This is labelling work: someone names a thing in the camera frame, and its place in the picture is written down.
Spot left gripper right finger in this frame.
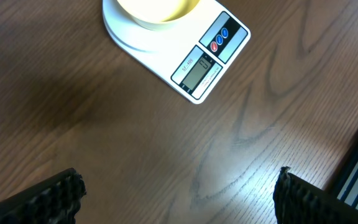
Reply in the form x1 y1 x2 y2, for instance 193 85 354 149
273 166 358 224

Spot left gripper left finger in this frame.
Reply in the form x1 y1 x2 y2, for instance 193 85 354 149
0 168 86 224

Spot white digital kitchen scale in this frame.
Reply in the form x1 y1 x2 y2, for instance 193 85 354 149
102 0 251 104

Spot pale yellow bowl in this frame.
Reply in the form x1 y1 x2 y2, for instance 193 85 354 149
117 0 201 30

